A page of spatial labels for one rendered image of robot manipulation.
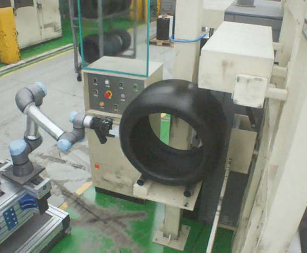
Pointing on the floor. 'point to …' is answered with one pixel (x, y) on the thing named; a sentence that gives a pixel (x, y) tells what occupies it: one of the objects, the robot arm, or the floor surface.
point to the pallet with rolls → (164, 30)
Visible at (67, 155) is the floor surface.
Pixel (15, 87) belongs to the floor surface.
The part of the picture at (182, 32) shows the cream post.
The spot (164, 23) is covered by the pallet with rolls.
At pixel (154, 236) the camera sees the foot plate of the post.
